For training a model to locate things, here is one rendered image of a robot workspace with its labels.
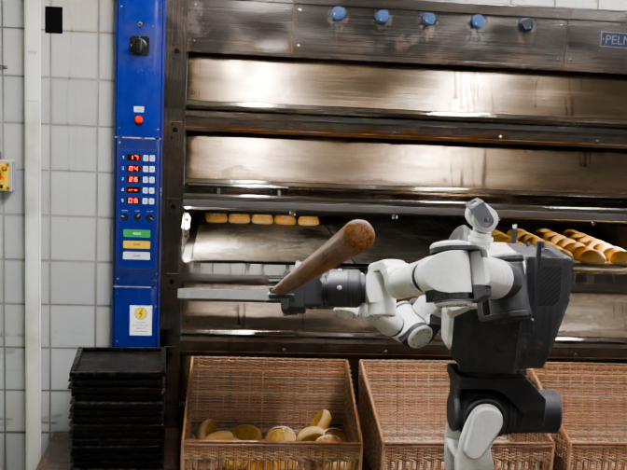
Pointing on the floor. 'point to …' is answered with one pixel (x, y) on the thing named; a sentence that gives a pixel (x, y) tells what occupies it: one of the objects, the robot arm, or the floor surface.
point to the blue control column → (152, 22)
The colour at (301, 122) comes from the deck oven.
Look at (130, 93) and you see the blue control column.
